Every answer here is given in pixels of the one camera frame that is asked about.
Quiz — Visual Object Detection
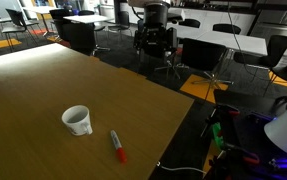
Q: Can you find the black robot stand platform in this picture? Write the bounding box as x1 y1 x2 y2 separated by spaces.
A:
212 89 287 180

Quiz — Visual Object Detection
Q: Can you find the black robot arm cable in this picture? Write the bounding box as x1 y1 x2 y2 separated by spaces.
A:
272 95 287 116

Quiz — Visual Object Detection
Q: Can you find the white ceramic mug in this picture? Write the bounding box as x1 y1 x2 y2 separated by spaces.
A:
61 105 94 137

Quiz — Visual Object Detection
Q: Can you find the white cable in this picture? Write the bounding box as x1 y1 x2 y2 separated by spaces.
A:
156 161 207 176

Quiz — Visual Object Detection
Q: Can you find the thin black hanging cable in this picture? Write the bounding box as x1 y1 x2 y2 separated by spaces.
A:
227 0 271 83

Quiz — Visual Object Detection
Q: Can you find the white marker with red cap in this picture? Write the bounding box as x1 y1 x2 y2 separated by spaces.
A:
110 129 128 164

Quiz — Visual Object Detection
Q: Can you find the grey metal cabinet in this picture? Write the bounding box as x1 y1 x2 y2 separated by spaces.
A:
249 0 287 59

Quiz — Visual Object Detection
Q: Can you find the white kitchen counter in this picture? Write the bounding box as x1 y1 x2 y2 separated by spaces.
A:
119 1 258 36

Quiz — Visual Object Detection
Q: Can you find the green plastic part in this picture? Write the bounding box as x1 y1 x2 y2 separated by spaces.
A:
211 122 225 149

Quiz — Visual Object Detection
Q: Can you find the black clamp with red handle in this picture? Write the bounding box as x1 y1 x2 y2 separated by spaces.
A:
201 103 241 138
204 143 261 180

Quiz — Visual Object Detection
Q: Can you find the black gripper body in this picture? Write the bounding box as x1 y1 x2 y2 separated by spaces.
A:
142 1 171 33

